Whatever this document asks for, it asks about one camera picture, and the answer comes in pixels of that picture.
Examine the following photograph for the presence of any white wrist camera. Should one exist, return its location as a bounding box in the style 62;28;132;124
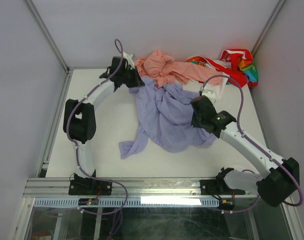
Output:
199;85;217;104
122;51;136;69

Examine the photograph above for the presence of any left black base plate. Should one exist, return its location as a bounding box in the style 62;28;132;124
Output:
68;173;112;196

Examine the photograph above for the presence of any small electronics board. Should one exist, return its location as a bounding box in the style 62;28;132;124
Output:
78;197;100;207

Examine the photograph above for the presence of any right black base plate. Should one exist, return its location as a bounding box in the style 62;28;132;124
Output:
199;178;233;196

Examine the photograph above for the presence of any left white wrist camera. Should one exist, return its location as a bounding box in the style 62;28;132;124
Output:
122;51;136;69

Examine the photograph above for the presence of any purple cable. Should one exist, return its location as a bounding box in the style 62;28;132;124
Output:
66;38;129;216
200;74;304;215

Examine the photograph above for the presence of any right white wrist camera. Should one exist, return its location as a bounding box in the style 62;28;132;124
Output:
199;85;217;104

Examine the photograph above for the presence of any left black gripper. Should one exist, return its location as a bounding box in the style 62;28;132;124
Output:
120;66;145;89

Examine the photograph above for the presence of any blue slotted cable duct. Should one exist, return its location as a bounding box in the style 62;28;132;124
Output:
34;196;219;208

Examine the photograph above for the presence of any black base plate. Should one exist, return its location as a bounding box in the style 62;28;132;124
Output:
68;173;112;196
199;178;233;196

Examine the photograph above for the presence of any lavender zip jacket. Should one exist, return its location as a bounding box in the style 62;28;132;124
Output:
119;77;216;159

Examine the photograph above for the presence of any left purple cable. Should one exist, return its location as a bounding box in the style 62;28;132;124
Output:
66;38;129;216

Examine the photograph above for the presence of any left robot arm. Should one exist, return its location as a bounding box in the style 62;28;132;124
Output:
63;52;145;195

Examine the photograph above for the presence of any pink garment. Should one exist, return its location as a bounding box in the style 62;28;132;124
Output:
134;49;222;88

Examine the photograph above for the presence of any aluminium mounting rail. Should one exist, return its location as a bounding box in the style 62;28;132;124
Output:
23;177;253;198

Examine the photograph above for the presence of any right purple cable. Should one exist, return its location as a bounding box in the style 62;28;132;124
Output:
200;74;304;215

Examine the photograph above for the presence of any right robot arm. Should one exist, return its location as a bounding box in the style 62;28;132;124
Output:
191;95;303;207

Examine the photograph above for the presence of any red white colourful garment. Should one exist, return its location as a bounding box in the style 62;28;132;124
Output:
185;48;259;101

